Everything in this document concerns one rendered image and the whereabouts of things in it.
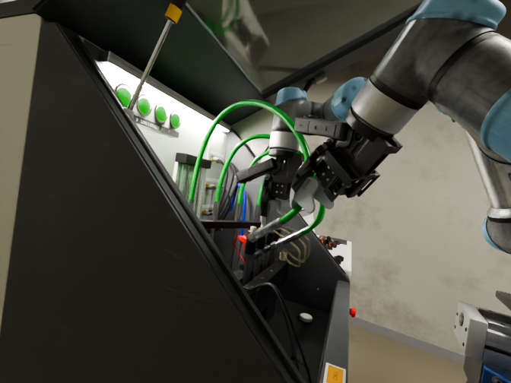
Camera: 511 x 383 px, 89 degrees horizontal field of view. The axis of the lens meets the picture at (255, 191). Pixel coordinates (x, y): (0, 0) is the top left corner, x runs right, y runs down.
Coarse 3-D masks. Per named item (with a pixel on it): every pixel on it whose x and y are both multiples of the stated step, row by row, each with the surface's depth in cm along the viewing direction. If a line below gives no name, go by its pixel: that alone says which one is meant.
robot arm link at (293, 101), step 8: (288, 88) 62; (296, 88) 62; (280, 96) 63; (288, 96) 62; (296, 96) 61; (304, 96) 63; (280, 104) 62; (288, 104) 61; (296, 104) 61; (304, 104) 62; (288, 112) 61; (296, 112) 61; (304, 112) 62; (280, 120) 62; (272, 128) 64; (280, 128) 62; (288, 128) 61
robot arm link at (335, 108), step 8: (352, 80) 48; (360, 80) 47; (344, 88) 48; (352, 88) 47; (360, 88) 47; (336, 96) 50; (344, 96) 48; (352, 96) 47; (328, 104) 54; (336, 104) 50; (344, 104) 48; (328, 112) 55; (336, 112) 51; (344, 112) 49; (336, 120) 54; (344, 120) 51
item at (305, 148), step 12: (228, 108) 66; (264, 108) 58; (276, 108) 55; (216, 120) 69; (288, 120) 52; (300, 132) 51; (204, 144) 72; (300, 144) 50; (192, 180) 73; (192, 192) 74; (288, 216) 50
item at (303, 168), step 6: (318, 156) 42; (306, 162) 42; (312, 162) 41; (300, 168) 42; (306, 168) 42; (312, 168) 41; (300, 174) 42; (306, 174) 42; (312, 174) 43; (294, 180) 44; (300, 180) 44; (294, 186) 45
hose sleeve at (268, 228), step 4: (276, 220) 52; (280, 220) 51; (268, 224) 53; (272, 224) 52; (276, 224) 52; (280, 224) 52; (284, 224) 52; (260, 228) 55; (264, 228) 54; (268, 228) 53; (272, 228) 53; (276, 228) 52; (256, 232) 55; (260, 232) 55; (264, 232) 54; (268, 232) 54; (256, 236) 55; (260, 236) 55
